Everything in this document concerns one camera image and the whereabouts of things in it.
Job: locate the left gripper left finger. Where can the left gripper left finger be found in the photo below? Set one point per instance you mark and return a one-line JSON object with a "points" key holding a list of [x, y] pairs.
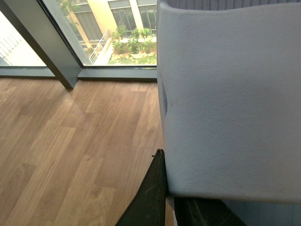
{"points": [[148, 207]]}

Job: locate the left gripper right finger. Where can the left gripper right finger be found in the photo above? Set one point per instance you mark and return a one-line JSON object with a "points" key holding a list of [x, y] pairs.
{"points": [[204, 212]]}

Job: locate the light blue slipper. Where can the light blue slipper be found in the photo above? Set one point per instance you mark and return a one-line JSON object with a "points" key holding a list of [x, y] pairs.
{"points": [[229, 86]]}

